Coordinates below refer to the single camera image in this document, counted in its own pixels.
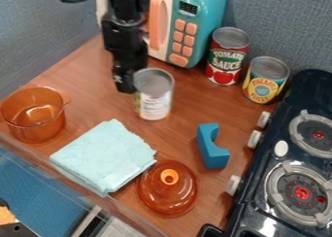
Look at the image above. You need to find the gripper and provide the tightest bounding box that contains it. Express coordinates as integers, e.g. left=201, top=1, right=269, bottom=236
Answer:
left=110, top=41, right=150, bottom=95

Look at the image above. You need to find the white label can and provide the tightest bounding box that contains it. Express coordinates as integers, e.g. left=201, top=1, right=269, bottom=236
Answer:
left=132, top=67, right=177, bottom=121

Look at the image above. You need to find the light blue cloth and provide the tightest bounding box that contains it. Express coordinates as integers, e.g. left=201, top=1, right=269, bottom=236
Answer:
left=48, top=118, right=158, bottom=198

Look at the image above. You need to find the toy microwave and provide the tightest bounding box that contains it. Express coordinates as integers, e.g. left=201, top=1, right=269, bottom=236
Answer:
left=144, top=0, right=229, bottom=70

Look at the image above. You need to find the orange pot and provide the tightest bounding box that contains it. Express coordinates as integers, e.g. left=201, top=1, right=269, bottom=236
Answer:
left=0, top=85, right=73, bottom=145

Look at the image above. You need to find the red tomato sauce can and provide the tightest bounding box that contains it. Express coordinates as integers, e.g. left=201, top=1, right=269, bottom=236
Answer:
left=203, top=26, right=252, bottom=86

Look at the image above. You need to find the blue block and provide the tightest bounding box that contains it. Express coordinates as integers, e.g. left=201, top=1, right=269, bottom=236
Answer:
left=195, top=121, right=233, bottom=170

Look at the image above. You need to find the orange lid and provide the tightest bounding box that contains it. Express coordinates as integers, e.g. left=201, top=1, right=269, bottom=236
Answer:
left=136, top=159, right=200, bottom=219

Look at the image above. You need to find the yellow pineapple can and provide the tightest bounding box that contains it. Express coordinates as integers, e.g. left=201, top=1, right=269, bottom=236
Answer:
left=241, top=55, right=292, bottom=105

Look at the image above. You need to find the toy stove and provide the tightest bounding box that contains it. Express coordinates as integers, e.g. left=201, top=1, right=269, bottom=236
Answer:
left=195, top=68, right=332, bottom=237

